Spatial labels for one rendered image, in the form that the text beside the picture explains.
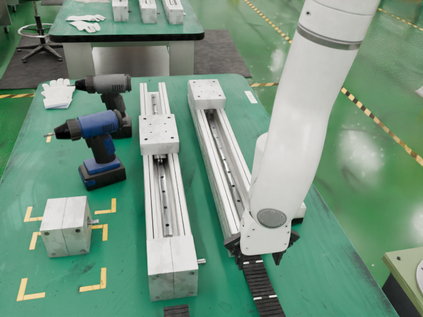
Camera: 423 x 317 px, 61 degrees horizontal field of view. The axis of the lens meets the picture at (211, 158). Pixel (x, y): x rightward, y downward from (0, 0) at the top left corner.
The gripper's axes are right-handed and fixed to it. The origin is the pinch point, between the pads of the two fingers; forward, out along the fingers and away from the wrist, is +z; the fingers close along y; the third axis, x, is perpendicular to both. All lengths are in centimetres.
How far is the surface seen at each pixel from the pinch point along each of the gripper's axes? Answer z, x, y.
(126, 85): -14, 61, -28
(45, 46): 72, 342, -120
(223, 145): 0.7, 45.3, 1.4
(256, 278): 4.2, -2.0, -0.4
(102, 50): 61, 297, -59
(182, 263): -4.3, -2.1, -17.1
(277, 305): 2.8, -9.8, 1.7
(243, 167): -3.3, 28.4, 3.6
